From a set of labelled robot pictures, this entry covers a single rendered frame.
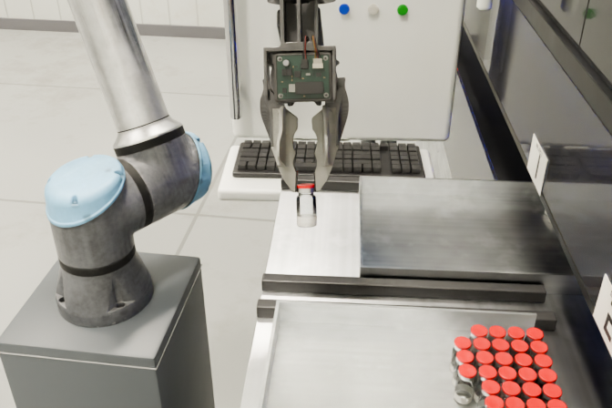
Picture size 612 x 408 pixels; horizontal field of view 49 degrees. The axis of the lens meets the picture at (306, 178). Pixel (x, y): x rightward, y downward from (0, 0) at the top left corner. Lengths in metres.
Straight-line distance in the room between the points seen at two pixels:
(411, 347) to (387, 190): 0.38
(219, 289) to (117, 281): 1.32
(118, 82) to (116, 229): 0.22
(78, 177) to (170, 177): 0.14
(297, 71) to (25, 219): 2.35
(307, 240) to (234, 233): 1.57
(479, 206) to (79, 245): 0.66
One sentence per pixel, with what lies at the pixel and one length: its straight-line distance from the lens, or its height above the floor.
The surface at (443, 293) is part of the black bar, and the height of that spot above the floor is 0.89.
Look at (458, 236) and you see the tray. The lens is 1.11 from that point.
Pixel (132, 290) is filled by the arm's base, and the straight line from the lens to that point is 1.09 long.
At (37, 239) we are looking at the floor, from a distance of 2.78.
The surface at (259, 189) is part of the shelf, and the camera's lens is 1.35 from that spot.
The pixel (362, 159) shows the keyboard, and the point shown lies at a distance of 1.41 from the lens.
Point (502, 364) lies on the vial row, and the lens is 0.84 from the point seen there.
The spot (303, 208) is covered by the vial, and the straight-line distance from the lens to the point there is 0.72.
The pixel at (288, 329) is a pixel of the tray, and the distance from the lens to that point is 0.91.
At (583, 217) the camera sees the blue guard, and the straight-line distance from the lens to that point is 0.87.
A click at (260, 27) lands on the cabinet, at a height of 1.07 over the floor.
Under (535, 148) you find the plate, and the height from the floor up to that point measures 1.04.
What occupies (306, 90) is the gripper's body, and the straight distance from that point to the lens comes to 0.65.
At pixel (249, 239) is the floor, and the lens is 2.59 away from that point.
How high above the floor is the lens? 1.51
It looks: 30 degrees down
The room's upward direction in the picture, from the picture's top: straight up
